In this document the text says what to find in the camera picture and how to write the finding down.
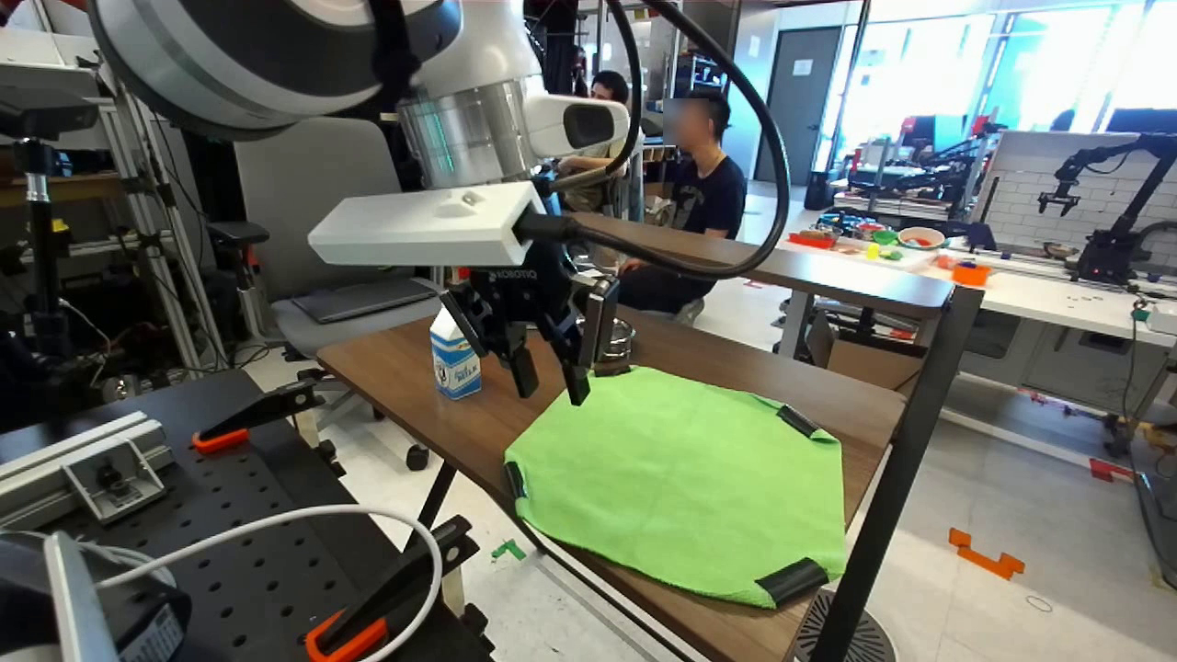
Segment black perforated breadboard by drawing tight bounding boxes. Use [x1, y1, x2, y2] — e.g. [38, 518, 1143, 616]
[0, 366, 493, 662]

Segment grey door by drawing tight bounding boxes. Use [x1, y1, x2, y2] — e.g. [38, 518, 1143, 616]
[768, 27, 849, 188]

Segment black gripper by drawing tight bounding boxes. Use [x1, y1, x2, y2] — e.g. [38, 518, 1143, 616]
[443, 244, 596, 409]

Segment orange floor bracket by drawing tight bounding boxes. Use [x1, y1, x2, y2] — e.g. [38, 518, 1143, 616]
[944, 525, 1030, 586]

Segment orange tabletop item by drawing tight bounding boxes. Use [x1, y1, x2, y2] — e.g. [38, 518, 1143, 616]
[951, 257, 992, 296]

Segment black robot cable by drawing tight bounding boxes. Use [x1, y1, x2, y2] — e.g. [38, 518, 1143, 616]
[520, 0, 800, 284]

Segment small metal pot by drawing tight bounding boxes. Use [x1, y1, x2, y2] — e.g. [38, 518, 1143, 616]
[590, 314, 642, 380]

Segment green towel with black corners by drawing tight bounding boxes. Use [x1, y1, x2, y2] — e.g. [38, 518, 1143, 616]
[501, 361, 856, 616]

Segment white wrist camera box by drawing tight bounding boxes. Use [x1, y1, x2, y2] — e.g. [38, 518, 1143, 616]
[307, 179, 546, 274]

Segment person in tan shirt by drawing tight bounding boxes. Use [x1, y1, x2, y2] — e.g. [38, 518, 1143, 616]
[590, 65, 635, 108]

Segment person in dark t-shirt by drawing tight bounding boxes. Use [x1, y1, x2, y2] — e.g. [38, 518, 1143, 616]
[611, 84, 751, 318]

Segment grey office chair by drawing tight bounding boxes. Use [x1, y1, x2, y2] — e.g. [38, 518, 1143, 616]
[233, 114, 450, 361]

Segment white cable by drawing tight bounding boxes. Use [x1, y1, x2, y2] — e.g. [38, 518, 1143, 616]
[87, 499, 450, 662]

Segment brown wooden table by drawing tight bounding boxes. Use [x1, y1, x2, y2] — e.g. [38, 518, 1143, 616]
[313, 306, 915, 662]

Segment orange handled black clamp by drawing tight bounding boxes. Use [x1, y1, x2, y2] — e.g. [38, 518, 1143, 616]
[188, 380, 329, 461]
[302, 510, 480, 662]

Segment white work table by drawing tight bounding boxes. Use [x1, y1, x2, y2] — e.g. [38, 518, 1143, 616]
[784, 226, 1177, 355]

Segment black round base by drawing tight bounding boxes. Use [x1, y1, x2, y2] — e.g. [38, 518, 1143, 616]
[786, 586, 899, 662]

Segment blue white milk carton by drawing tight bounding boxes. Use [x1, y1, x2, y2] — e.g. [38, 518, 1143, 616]
[426, 306, 487, 406]

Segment cluttered equipment rack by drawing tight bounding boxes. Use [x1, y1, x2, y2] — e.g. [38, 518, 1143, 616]
[0, 60, 235, 421]

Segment aluminium rail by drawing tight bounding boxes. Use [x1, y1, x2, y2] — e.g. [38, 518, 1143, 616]
[0, 409, 170, 525]

